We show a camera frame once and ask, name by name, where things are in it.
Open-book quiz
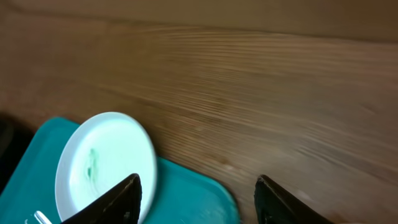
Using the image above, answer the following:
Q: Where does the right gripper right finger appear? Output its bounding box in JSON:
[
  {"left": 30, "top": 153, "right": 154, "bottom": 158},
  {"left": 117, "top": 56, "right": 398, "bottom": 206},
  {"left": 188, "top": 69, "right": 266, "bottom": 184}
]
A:
[{"left": 254, "top": 175, "right": 333, "bottom": 224}]

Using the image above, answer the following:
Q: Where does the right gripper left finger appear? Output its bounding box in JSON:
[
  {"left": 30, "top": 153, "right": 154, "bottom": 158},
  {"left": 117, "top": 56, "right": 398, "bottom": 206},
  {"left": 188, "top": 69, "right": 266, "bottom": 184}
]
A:
[{"left": 62, "top": 174, "right": 142, "bottom": 224}]

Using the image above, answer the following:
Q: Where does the light blue plate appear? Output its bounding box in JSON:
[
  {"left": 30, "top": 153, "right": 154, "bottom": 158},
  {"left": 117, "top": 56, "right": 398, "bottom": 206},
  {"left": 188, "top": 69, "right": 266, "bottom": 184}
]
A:
[{"left": 55, "top": 112, "right": 157, "bottom": 223}]

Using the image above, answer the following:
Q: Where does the teal plastic serving tray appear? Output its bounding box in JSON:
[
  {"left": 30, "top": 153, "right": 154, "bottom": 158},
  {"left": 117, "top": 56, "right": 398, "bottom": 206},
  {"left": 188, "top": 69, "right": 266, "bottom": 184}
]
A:
[{"left": 1, "top": 118, "right": 240, "bottom": 224}]

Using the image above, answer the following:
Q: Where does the black rectangular tray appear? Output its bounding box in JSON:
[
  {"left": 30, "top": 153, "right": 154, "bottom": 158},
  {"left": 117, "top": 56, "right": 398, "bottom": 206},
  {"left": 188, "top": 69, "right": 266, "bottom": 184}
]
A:
[{"left": 1, "top": 113, "right": 34, "bottom": 192}]

